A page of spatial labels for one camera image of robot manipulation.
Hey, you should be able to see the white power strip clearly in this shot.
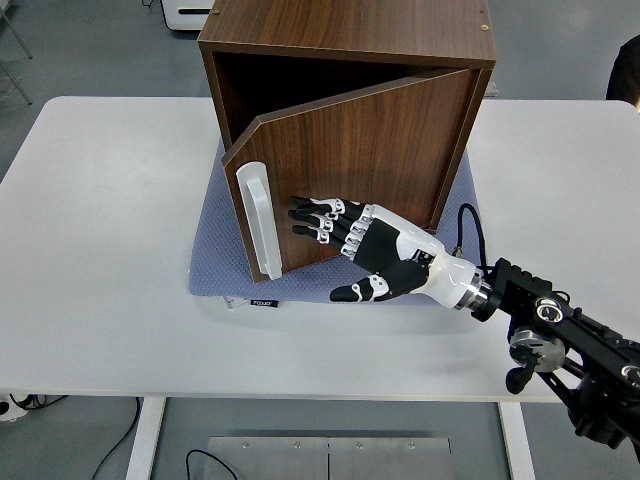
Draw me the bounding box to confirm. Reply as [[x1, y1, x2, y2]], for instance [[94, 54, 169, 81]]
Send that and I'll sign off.
[[0, 392, 37, 424]]

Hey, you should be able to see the blue-grey textured mat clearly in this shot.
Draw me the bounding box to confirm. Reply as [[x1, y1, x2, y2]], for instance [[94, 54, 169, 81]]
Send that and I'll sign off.
[[187, 139, 484, 307]]

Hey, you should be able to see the white appliance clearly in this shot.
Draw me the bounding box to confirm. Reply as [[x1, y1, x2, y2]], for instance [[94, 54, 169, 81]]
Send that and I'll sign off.
[[160, 0, 217, 32]]

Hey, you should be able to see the grey metal rack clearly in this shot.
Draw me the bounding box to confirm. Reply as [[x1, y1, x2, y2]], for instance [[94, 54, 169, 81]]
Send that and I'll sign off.
[[0, 0, 35, 106]]

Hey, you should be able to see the brown wooden cabinet door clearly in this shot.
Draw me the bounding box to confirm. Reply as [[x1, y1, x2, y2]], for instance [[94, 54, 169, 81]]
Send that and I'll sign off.
[[221, 67, 479, 286]]

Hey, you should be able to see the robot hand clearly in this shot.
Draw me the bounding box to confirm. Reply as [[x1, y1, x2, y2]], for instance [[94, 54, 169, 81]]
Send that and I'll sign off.
[[287, 194, 482, 312]]

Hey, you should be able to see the grey metal plate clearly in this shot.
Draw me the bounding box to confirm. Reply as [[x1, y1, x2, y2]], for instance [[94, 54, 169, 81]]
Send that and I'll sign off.
[[205, 436, 453, 480]]

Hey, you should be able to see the white table leg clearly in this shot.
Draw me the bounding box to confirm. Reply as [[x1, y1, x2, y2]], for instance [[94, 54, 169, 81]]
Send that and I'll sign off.
[[124, 397, 168, 480], [498, 401, 536, 480]]

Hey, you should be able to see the person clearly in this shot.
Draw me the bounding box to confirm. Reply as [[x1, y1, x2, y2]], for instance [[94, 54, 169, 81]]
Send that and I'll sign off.
[[609, 34, 640, 109]]

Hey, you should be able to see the black floor cable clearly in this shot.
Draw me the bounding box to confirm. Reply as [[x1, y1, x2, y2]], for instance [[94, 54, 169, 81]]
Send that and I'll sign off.
[[186, 448, 236, 480], [94, 397, 142, 480]]

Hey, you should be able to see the brown wooden cabinet body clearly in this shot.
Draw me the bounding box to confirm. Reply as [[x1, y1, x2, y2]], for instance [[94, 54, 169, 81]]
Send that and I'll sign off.
[[197, 0, 499, 236]]

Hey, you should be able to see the white plastic door handle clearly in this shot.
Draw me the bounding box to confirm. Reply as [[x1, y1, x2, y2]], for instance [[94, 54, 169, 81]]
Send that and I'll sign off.
[[233, 160, 284, 280]]

